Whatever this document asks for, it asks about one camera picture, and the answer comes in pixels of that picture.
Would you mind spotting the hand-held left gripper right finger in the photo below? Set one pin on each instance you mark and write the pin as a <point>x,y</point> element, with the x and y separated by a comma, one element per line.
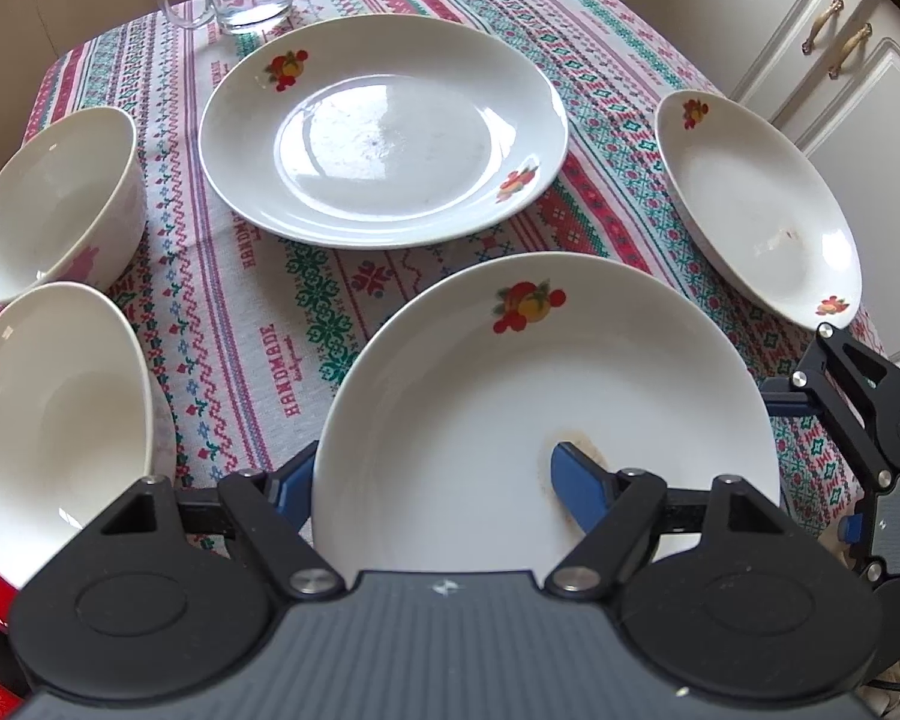
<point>579,486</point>

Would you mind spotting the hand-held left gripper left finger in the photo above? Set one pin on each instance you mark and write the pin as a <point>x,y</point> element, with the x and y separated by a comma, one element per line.
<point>294,493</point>

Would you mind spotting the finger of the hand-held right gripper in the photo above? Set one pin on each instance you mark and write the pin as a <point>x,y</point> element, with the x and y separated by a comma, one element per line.
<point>787,397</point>
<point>853,531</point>

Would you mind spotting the white plate with stained centre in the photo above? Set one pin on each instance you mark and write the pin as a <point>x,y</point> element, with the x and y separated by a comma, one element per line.
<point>457,405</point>

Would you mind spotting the deep white fruit-print plate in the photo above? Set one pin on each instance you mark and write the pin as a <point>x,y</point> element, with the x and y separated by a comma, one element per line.
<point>757,202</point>

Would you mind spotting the plain white bowl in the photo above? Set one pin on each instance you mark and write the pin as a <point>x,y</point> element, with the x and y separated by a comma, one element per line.
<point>52,420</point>

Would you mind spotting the white bowl with pink print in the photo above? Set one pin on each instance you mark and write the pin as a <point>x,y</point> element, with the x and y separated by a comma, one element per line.
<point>52,195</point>

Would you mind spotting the patterned woven tablecloth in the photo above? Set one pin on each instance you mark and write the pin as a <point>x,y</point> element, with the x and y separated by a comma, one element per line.
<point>217,300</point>

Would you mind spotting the white kitchen cabinet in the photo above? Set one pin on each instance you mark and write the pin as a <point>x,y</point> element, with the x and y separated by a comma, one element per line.
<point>82,7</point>
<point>780,30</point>

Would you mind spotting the large white fruit-print plate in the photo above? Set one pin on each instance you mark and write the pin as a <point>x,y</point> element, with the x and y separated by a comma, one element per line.
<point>382,127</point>

